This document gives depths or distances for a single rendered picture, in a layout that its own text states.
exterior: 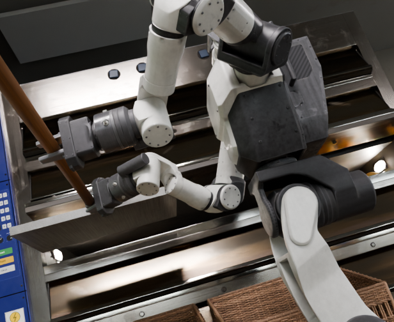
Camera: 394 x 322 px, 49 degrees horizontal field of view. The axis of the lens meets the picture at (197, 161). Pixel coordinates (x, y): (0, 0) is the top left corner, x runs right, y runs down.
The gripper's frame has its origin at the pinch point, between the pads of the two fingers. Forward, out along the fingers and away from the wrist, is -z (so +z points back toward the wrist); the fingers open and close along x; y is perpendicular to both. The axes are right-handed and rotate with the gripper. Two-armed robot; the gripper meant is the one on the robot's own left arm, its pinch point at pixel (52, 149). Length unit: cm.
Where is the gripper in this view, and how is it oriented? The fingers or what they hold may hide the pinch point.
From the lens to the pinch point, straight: 99.1
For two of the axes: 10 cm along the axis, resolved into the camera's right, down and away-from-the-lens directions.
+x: 2.8, 9.0, -3.3
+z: 9.6, -2.9, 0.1
